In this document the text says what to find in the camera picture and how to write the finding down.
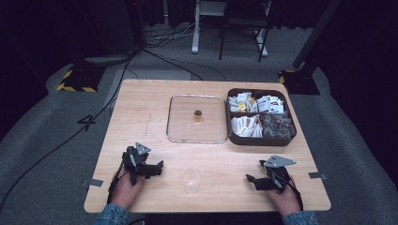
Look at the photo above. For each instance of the person's left hand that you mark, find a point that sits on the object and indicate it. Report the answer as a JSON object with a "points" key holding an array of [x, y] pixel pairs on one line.
{"points": [[126, 189]]}

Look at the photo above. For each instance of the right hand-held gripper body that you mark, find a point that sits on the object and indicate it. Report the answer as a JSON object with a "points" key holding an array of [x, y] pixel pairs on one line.
{"points": [[277, 175]]}

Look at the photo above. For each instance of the pile of white red packets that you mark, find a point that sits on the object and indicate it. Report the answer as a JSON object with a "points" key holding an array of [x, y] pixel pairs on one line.
{"points": [[270, 103]]}

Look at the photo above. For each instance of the clear plastic cup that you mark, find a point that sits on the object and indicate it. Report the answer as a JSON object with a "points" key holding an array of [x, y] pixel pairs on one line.
{"points": [[191, 179]]}

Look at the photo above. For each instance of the pile of white yellow packets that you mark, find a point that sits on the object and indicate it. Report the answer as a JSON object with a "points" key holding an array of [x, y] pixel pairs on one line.
{"points": [[241, 102]]}

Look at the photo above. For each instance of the black yellow striped stand base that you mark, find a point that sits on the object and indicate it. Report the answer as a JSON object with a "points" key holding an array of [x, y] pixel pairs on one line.
{"points": [[298, 82], [82, 78]]}

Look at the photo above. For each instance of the grey tape strip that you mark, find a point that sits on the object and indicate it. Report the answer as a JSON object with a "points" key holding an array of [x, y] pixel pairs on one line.
{"points": [[316, 175], [96, 182]]}

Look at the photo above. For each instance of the pile of white stick packets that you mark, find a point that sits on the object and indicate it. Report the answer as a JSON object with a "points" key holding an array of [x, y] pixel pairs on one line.
{"points": [[247, 126]]}

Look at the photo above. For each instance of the clear square lid gold knob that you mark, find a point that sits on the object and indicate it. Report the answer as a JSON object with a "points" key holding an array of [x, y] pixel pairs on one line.
{"points": [[197, 120]]}

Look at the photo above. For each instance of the white desk frame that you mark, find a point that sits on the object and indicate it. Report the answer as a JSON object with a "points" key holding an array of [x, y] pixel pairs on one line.
{"points": [[195, 31]]}

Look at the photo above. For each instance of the pile of dark packets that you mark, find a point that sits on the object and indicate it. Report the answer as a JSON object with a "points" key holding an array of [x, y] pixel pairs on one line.
{"points": [[278, 125]]}

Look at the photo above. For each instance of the brown divided box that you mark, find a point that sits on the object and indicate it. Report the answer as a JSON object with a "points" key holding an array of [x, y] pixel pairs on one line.
{"points": [[261, 142]]}

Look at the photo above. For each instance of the black metal chair frame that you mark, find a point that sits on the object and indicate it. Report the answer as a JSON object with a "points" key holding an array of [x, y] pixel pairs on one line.
{"points": [[242, 22]]}

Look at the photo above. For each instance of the person's right hand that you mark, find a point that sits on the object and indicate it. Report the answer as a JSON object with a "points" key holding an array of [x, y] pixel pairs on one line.
{"points": [[284, 201]]}

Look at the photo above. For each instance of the black slanted stand pole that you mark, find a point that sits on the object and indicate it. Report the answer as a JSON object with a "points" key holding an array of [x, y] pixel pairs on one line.
{"points": [[316, 31]]}

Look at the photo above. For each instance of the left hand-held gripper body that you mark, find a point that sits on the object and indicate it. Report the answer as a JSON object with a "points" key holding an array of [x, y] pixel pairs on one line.
{"points": [[137, 164]]}

